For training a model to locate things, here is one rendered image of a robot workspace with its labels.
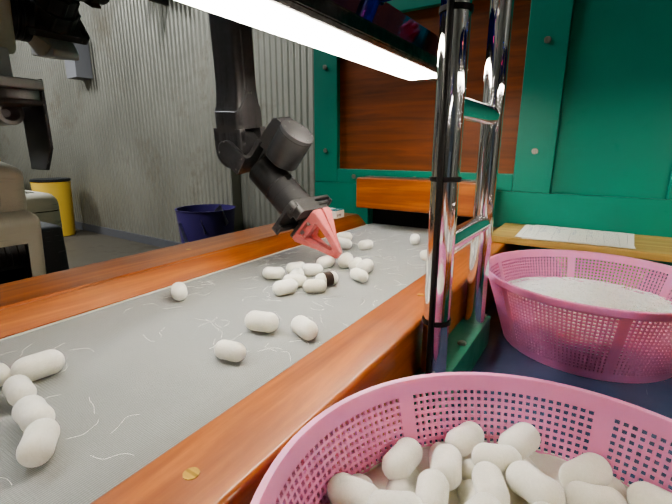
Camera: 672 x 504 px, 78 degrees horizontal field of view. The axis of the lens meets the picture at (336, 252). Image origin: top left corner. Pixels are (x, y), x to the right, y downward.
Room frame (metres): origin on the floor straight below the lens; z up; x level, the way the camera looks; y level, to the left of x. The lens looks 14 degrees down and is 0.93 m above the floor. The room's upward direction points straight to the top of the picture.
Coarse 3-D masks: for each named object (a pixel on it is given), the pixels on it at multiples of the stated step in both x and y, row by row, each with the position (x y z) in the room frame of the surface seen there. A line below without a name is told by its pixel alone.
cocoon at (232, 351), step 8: (216, 344) 0.34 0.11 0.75; (224, 344) 0.34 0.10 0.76; (232, 344) 0.33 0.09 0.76; (240, 344) 0.34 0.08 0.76; (216, 352) 0.33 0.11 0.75; (224, 352) 0.33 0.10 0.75; (232, 352) 0.33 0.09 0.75; (240, 352) 0.33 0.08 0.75; (232, 360) 0.33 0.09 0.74; (240, 360) 0.33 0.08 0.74
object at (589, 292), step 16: (528, 288) 0.55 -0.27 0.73; (544, 288) 0.57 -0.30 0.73; (560, 288) 0.54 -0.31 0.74; (576, 288) 0.56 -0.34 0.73; (592, 288) 0.54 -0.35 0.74; (608, 288) 0.55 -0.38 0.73; (624, 288) 0.55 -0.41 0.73; (592, 304) 0.50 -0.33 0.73; (608, 304) 0.49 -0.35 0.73; (624, 304) 0.48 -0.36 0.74; (640, 304) 0.48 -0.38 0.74; (656, 304) 0.50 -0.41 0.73
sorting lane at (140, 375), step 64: (320, 256) 0.71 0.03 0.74; (384, 256) 0.71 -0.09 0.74; (64, 320) 0.42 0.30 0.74; (128, 320) 0.43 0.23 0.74; (192, 320) 0.43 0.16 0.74; (320, 320) 0.43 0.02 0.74; (64, 384) 0.30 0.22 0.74; (128, 384) 0.30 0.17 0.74; (192, 384) 0.30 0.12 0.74; (256, 384) 0.30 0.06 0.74; (0, 448) 0.22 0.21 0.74; (64, 448) 0.22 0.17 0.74; (128, 448) 0.22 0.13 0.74
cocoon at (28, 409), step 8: (24, 400) 0.25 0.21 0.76; (32, 400) 0.25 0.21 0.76; (40, 400) 0.25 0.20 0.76; (16, 408) 0.24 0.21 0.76; (24, 408) 0.24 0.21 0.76; (32, 408) 0.24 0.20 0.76; (40, 408) 0.24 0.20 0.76; (48, 408) 0.24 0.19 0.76; (16, 416) 0.24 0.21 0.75; (24, 416) 0.23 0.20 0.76; (32, 416) 0.23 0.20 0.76; (40, 416) 0.24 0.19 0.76; (48, 416) 0.24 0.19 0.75; (24, 424) 0.23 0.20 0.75
